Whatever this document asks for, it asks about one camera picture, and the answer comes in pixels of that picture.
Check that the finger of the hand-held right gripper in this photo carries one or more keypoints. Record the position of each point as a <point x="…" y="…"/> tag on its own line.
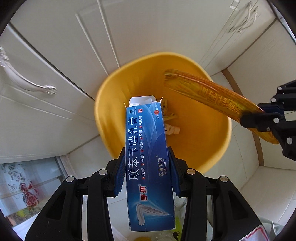
<point x="270" y="107"/>
<point x="254" y="120"/>

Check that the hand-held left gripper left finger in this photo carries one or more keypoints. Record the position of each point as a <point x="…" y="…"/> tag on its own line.
<point x="120" y="176"/>

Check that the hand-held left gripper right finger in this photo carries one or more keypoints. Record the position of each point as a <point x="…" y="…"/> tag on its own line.
<point x="173" y="173"/>

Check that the long blue carton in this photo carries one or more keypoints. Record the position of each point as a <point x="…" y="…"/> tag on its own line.
<point x="148" y="162"/>

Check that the long golden wrapper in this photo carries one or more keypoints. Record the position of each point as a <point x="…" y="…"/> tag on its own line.
<point x="208" y="92"/>

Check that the yellow plastic bin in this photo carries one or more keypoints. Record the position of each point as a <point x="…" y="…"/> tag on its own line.
<point x="115" y="104"/>

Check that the green plastic item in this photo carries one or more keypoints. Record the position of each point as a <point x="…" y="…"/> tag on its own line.
<point x="178" y="222"/>

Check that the white cabinet door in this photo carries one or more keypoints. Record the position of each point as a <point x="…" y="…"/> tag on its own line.
<point x="46" y="129"/>
<point x="254" y="58"/>
<point x="150" y="27"/>

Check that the black power plug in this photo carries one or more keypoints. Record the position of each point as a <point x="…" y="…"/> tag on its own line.
<point x="177" y="236"/>

